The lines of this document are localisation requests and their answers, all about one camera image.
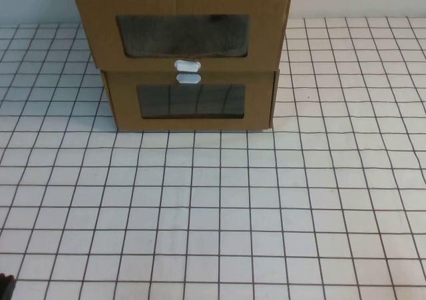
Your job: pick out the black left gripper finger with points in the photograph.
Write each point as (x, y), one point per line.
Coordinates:
(5, 288)

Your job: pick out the brown cardboard drawer with window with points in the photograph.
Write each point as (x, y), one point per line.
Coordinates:
(100, 30)

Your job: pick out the brown cardboard box with window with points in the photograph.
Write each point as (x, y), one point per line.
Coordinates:
(123, 107)

